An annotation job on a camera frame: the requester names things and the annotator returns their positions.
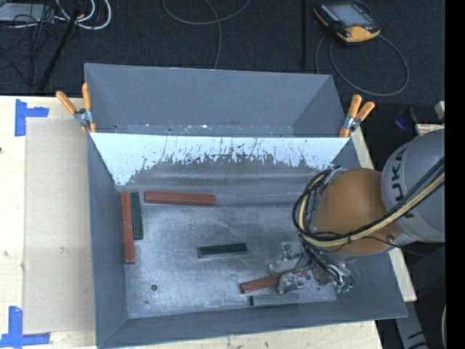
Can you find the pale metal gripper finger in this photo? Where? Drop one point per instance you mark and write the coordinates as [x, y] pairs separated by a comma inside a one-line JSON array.
[[288, 258], [292, 282]]

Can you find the pale flat board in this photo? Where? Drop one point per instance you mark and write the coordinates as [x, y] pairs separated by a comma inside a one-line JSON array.
[[58, 224]]

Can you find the grey metal bin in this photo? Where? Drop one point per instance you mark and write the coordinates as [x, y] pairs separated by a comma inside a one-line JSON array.
[[218, 278]]

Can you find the dark green flat block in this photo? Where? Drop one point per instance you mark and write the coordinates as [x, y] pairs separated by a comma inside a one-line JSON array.
[[222, 249], [275, 299], [137, 214]]

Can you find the red-brown block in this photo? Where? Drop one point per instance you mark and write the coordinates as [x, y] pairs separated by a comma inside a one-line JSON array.
[[179, 198], [258, 284], [127, 227]]

